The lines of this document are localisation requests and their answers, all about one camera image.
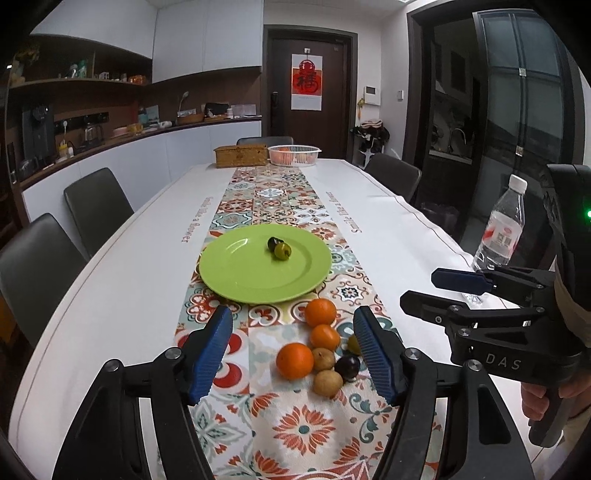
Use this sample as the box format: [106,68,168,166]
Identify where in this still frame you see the green tomato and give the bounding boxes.
[273,242,291,261]
[346,335,362,356]

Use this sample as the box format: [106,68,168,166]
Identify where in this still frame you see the dark plum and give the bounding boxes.
[334,355,361,382]
[266,237,283,253]

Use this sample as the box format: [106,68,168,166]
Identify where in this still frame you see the small orange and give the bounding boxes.
[310,324,341,351]

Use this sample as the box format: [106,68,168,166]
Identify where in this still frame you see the brown longan large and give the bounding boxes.
[312,370,344,398]

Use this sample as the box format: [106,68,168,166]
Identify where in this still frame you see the large orange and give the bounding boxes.
[276,343,314,381]

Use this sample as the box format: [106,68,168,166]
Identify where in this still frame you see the brown longan small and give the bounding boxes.
[312,347,335,372]

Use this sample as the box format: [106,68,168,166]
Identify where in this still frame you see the right hand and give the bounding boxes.
[520,373,591,423]

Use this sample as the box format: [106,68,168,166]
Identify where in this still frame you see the clear water bottle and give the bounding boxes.
[472,174,528,271]

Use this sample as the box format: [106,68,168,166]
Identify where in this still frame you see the black chair right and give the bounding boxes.
[365,153,422,203]

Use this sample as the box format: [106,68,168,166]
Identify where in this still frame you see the black chair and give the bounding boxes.
[64,168,134,257]
[1,213,87,347]
[365,153,422,203]

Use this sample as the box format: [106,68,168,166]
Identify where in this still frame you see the white tablecloth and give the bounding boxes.
[9,160,472,479]

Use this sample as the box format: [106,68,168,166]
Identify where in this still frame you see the patterned table runner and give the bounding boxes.
[154,165,445,480]

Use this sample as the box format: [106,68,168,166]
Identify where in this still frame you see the glass sliding door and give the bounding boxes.
[469,8,578,241]

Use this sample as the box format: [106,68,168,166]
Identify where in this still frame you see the black chair near left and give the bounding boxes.
[1,213,87,347]

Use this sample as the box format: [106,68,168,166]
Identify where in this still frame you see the green plate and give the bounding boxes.
[198,224,332,304]

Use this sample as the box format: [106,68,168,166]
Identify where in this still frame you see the dark wooden door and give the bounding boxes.
[260,25,358,160]

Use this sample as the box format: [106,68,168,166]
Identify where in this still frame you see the clear plastic fruit container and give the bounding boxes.
[267,144,322,167]

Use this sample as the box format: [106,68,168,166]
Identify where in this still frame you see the black chair far end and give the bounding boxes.
[236,136,294,147]

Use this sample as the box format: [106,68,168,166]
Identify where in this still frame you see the woven basket box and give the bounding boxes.
[214,144,269,168]

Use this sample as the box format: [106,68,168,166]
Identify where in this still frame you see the red calendar poster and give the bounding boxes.
[290,53,324,112]

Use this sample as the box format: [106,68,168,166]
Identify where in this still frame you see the white counter cabinet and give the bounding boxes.
[23,117,262,222]

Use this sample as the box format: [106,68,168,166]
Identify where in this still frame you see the glass kettle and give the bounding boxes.
[82,123,104,149]

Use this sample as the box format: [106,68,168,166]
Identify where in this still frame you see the black coffee machine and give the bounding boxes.
[21,105,55,167]

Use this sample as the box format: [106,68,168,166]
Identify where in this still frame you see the white upper cabinets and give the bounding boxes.
[33,0,263,83]

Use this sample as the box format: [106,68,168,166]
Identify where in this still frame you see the wall intercom panel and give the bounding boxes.
[363,85,381,106]

